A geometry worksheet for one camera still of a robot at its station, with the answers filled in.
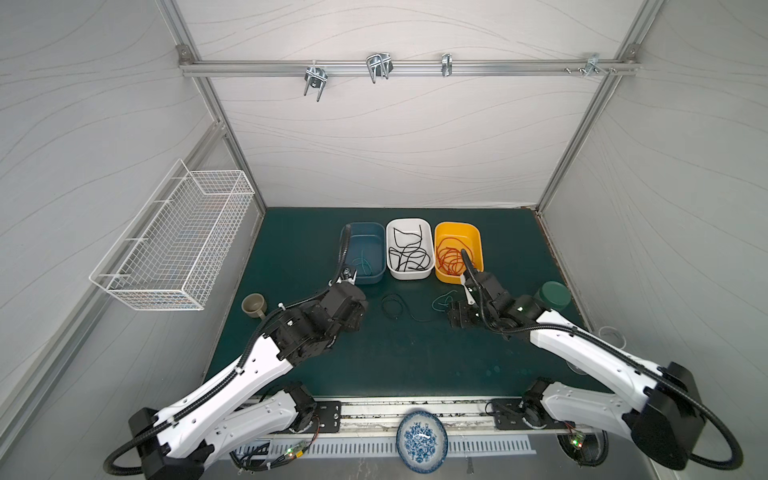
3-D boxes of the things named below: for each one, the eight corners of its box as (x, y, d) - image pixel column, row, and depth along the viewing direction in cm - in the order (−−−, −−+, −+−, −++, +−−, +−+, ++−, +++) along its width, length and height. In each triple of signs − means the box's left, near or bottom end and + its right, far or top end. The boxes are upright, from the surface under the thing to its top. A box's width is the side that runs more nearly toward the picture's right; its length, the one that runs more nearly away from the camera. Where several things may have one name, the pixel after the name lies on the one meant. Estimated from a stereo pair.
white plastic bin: (386, 279, 101) (385, 270, 96) (386, 228, 116) (386, 218, 111) (434, 279, 101) (436, 270, 96) (428, 228, 116) (430, 218, 111)
